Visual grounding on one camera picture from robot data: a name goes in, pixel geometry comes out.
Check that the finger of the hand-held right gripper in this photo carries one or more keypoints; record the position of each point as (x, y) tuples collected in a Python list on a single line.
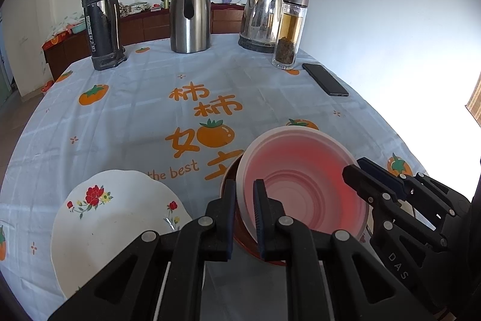
[(360, 180), (375, 170)]

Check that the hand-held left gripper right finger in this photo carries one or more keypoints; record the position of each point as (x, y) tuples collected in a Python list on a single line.
[(259, 227)]

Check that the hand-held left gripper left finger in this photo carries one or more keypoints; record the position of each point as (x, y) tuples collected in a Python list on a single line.
[(230, 230)]

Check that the red steel bowl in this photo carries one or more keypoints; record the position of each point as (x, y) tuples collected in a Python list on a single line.
[(244, 244)]

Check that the pink plastic bowl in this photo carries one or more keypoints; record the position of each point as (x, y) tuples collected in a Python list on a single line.
[(300, 174)]

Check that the black smartphone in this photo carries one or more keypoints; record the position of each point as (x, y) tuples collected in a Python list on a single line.
[(325, 78)]

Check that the white plate with red flowers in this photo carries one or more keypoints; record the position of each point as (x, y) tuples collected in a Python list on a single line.
[(112, 230)]

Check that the brown striped curtain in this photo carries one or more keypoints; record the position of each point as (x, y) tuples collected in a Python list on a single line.
[(475, 103)]

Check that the persimmon print tablecloth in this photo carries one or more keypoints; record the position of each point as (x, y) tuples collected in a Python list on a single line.
[(150, 125)]

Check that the glass tea bottle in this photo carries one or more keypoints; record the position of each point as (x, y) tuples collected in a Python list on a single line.
[(287, 39)]

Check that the steel electric kettle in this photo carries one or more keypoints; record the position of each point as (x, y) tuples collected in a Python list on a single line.
[(259, 20)]

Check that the steel vacuum carafe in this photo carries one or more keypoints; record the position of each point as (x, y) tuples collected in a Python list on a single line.
[(191, 24)]

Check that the brown wooden sideboard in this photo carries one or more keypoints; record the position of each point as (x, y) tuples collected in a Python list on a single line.
[(150, 27)]

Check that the white and orange bucket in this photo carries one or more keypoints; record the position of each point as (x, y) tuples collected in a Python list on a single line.
[(47, 86)]

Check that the black thermos flask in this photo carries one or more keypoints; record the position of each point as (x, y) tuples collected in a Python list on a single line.
[(103, 27)]

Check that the green plastic basin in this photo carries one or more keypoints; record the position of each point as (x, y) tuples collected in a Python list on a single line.
[(77, 28)]

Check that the orange cardboard box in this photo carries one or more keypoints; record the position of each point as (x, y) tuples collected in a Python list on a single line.
[(54, 41)]

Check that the white plastic bag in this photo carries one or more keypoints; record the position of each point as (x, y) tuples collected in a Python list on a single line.
[(64, 24)]

